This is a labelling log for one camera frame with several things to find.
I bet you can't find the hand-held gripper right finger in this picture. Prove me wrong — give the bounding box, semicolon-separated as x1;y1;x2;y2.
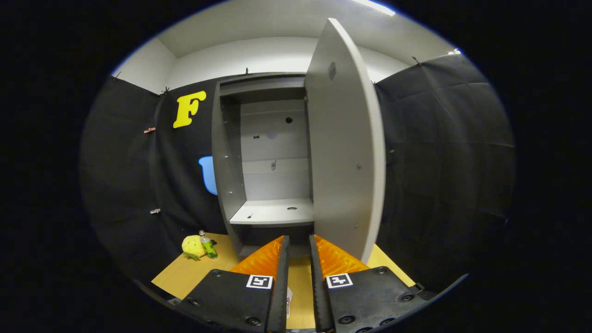
308;234;435;333

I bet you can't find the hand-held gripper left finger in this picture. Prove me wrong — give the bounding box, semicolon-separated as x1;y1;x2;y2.
177;235;291;333

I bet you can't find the grey shoe cabinet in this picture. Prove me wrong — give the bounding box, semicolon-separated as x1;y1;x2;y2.
211;72;320;259

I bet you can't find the beige shoe cabinet door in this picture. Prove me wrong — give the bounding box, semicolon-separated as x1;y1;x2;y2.
305;18;387;265

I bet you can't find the green plastic bottle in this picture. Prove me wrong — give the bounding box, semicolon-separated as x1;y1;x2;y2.
199;230;218;259

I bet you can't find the yellow plush toy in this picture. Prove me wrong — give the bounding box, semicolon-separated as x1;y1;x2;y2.
181;235;207;261

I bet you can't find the black backdrop cloth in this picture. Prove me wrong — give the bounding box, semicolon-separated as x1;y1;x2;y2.
79;53;516;292

